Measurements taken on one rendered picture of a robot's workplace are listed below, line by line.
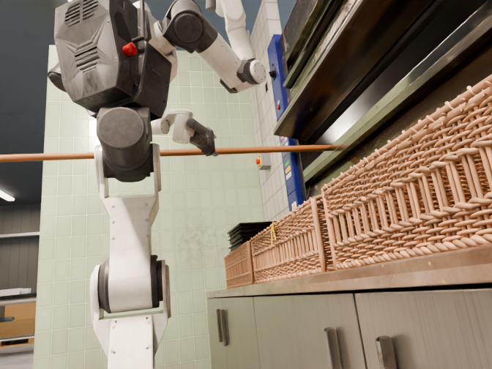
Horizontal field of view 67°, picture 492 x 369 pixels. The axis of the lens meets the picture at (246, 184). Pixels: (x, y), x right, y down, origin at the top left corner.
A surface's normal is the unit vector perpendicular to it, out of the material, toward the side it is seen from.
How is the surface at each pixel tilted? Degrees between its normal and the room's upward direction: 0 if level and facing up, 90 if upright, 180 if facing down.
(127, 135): 90
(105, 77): 105
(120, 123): 90
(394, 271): 90
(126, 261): 70
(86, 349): 90
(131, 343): 64
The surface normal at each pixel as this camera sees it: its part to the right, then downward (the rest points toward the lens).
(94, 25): -0.36, 0.04
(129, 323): 0.13, -0.68
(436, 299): -0.97, 0.04
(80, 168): 0.21, -0.29
